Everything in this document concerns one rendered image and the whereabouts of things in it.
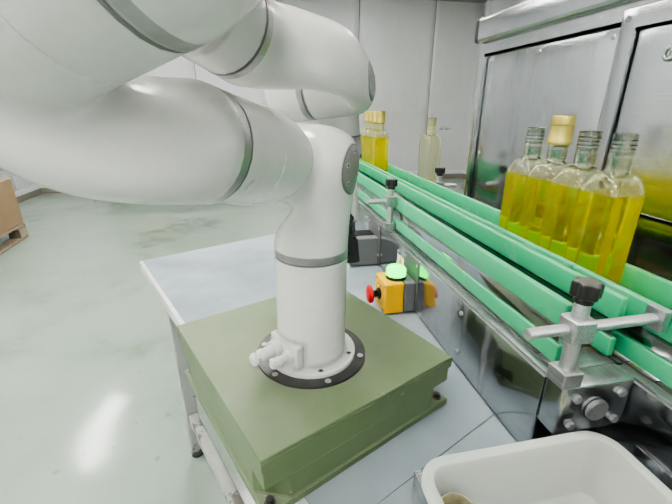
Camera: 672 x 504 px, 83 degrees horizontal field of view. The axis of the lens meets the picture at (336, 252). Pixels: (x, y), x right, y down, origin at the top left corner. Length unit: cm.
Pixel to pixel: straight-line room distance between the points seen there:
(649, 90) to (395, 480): 67
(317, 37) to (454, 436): 52
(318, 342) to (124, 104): 36
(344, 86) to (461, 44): 671
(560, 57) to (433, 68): 594
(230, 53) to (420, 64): 649
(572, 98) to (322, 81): 63
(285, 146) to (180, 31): 16
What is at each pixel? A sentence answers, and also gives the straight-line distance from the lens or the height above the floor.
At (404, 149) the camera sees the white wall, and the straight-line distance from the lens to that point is 676.
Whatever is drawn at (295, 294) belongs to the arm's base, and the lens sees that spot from 48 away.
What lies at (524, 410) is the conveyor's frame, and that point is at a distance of 58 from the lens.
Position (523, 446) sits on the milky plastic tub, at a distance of 49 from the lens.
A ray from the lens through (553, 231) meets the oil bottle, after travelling 68.
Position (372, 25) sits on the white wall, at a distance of 662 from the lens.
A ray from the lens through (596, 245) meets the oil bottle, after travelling 62.
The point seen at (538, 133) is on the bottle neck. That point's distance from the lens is 75.
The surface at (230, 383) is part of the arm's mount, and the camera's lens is 53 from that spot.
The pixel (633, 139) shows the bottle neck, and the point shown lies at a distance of 63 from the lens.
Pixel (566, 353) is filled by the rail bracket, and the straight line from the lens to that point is 49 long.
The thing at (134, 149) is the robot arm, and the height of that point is 115.
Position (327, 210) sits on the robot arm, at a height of 107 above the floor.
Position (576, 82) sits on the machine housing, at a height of 122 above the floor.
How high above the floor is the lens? 117
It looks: 21 degrees down
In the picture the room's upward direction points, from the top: straight up
